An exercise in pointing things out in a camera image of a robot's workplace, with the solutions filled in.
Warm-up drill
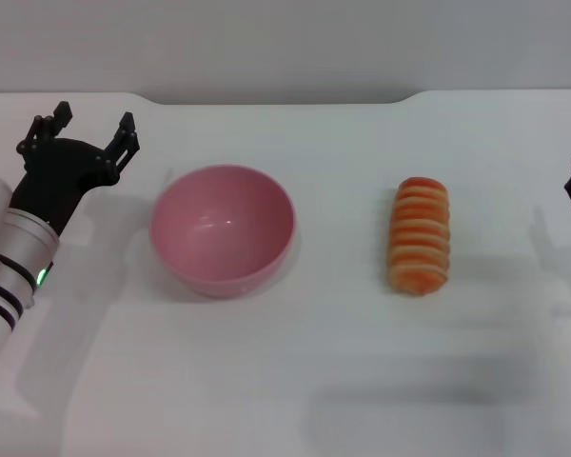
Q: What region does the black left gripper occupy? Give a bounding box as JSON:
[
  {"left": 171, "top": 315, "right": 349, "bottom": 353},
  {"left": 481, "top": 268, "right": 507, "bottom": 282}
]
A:
[{"left": 9, "top": 100, "right": 140, "bottom": 238}]

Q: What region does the pink plastic bowl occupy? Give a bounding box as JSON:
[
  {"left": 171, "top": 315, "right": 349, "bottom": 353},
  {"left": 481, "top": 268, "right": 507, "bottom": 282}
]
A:
[{"left": 149, "top": 164, "right": 297, "bottom": 299}]

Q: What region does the orange striped bread roll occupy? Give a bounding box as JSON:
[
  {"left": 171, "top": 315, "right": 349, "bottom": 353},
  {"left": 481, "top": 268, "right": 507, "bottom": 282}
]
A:
[{"left": 386, "top": 176, "right": 453, "bottom": 296}]

